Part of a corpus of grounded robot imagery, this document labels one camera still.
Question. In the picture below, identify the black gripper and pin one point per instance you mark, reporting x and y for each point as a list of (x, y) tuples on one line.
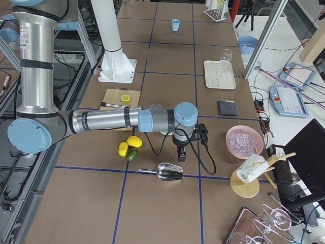
[(180, 144)]

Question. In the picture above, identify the steel ice scoop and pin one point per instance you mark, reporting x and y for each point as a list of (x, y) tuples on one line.
[(166, 172)]

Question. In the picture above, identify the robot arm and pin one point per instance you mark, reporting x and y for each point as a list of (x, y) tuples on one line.
[(39, 124)]

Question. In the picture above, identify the pink bowl with ice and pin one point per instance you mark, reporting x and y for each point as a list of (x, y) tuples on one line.
[(242, 141)]

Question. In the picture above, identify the blue bowl with fork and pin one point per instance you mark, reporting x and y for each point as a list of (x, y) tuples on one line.
[(247, 44)]

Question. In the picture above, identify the yellow lemon lower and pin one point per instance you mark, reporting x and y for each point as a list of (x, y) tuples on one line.
[(134, 141)]

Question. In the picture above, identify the yellow lemon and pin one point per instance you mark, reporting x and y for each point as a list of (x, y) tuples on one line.
[(123, 148), (134, 141)]

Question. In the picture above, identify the green lime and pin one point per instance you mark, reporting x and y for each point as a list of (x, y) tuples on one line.
[(132, 154)]

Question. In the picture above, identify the yellow lemon upper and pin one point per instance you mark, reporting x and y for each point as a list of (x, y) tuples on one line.
[(123, 148)]

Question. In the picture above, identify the grey folded cloth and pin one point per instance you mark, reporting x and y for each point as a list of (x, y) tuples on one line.
[(227, 108)]

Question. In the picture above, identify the wooden round stand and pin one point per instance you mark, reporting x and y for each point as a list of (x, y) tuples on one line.
[(244, 181)]

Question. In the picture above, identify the lemon half slice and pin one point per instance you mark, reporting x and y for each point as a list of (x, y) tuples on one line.
[(125, 98)]

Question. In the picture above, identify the wooden cutting board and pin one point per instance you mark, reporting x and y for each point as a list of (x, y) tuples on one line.
[(113, 96)]

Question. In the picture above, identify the cream bear tray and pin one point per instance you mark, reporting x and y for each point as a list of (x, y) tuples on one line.
[(213, 81)]

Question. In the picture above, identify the steel muddler black tip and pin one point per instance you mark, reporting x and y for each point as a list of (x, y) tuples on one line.
[(104, 104)]

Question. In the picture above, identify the clear wine glass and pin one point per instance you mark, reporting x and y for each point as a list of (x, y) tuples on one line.
[(225, 60)]

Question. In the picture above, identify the blue teach pendant near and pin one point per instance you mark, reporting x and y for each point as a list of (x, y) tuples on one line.
[(287, 102)]

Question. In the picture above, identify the blue teach pendant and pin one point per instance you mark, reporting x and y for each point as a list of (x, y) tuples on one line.
[(297, 75), (287, 102)]

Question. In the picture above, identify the black monitor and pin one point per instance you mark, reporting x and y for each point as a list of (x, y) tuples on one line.
[(308, 163)]

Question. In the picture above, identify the light blue cup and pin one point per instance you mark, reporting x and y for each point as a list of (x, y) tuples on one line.
[(175, 24)]

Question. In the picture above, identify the blue teach pendant far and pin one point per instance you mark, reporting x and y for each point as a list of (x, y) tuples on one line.
[(297, 75)]

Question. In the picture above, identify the red cylinder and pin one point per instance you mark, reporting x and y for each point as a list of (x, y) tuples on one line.
[(234, 9)]

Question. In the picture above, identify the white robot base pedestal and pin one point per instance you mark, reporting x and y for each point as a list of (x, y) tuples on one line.
[(116, 67)]

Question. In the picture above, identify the white wire cup rack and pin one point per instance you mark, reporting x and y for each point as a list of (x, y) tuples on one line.
[(216, 9)]

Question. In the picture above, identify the aluminium frame post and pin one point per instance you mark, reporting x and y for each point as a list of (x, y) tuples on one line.
[(270, 24)]

